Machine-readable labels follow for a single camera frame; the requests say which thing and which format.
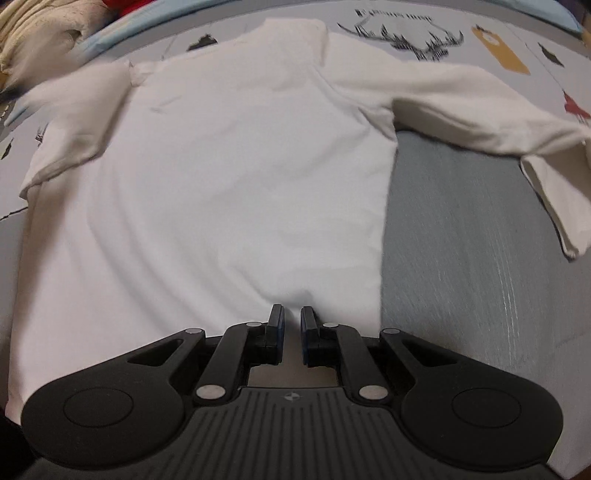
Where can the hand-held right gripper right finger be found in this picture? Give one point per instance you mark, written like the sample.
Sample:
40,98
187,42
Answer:
303,336

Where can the grey printed bed sheet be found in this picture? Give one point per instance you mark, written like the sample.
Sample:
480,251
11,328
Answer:
461,240

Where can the red pillow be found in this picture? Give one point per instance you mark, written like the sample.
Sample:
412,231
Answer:
113,3

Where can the white long-sleeved shirt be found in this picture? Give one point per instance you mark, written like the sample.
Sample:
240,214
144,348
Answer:
231,184

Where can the cream blanket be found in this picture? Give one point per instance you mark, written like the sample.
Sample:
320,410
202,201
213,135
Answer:
32,27

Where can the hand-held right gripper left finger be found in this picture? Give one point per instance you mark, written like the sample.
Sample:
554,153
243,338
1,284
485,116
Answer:
280,336

